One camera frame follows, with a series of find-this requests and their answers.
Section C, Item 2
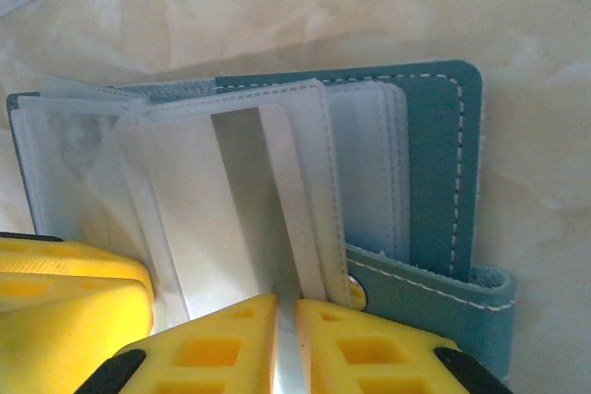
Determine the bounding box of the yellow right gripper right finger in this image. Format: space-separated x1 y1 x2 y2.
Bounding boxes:
295 296 512 394

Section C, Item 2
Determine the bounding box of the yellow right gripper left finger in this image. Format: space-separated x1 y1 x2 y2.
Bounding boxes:
99 293 279 394

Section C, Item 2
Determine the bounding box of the white magnetic stripe card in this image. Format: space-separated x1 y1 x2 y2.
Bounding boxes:
117 102 308 394

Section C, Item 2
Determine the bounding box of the blue leather card holder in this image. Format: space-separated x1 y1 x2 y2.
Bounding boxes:
6 59 518 394

